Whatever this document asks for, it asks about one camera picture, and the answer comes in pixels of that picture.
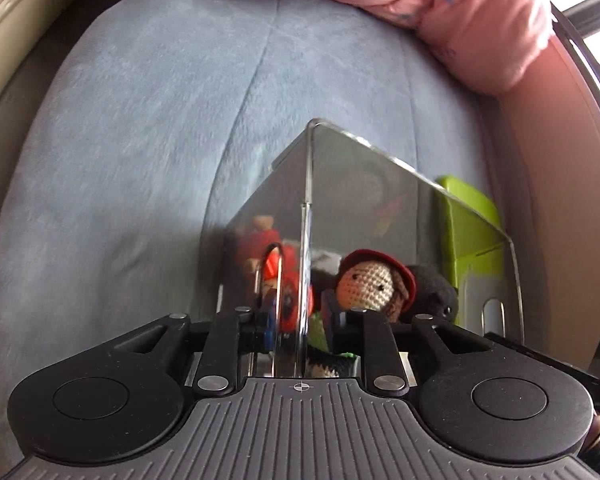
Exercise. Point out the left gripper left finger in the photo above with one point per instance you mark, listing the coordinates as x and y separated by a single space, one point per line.
239 345

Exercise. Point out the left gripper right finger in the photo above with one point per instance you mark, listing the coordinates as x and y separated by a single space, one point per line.
367 334

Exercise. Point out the crochet doll green sweater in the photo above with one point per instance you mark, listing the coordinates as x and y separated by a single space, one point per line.
366 280

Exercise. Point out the black plush toy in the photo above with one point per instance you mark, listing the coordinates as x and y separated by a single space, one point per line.
434 295

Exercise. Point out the smoky transparent acrylic box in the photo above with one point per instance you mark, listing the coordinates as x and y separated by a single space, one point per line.
332 193

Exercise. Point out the lime green plastic box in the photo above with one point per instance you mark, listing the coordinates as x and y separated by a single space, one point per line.
472 244

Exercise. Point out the person's right hand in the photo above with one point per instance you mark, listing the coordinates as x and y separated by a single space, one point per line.
593 434

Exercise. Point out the red plastic toy figure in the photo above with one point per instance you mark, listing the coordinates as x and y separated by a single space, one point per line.
271 267

